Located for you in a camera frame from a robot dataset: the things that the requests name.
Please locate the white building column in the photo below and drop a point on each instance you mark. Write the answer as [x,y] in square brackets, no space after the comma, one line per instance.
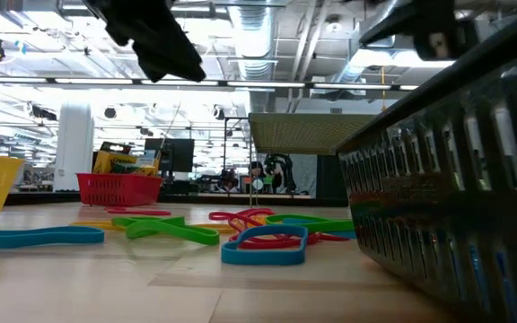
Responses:
[74,143]

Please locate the black background monitor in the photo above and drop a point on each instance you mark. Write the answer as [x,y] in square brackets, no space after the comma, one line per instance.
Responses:
[175,154]

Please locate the silver ceiling duct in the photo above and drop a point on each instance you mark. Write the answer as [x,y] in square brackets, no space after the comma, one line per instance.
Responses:
[353,67]
[254,40]

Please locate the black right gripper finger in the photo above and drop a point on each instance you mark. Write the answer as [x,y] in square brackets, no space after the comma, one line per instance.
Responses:
[391,29]

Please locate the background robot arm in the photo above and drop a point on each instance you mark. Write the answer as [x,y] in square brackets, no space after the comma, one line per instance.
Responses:
[229,179]
[281,172]

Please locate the ceiling light strip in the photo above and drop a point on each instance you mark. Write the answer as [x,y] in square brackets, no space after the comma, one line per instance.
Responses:
[263,84]

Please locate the yellow green crayon box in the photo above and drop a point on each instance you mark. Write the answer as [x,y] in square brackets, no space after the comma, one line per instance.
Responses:
[135,169]
[112,160]

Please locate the thin red rubber band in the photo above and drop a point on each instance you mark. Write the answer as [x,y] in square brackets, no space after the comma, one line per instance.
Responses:
[151,212]

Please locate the person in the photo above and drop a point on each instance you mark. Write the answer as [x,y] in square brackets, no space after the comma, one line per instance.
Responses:
[256,172]

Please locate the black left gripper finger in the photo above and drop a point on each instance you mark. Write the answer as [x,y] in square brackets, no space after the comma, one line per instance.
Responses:
[182,58]
[153,67]

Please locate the black slotted plastic basket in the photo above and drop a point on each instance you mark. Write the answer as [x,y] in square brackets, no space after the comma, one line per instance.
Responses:
[442,202]

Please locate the green rubber band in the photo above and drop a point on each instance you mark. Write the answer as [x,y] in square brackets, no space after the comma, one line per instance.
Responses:
[173,229]
[346,224]

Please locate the red plastic basket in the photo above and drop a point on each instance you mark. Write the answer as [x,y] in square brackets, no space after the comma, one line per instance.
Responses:
[119,190]

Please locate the orange coil wrist band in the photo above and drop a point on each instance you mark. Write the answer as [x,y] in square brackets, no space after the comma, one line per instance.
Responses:
[256,220]

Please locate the green perforated metal riser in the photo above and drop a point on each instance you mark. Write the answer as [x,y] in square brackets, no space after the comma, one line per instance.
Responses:
[303,134]

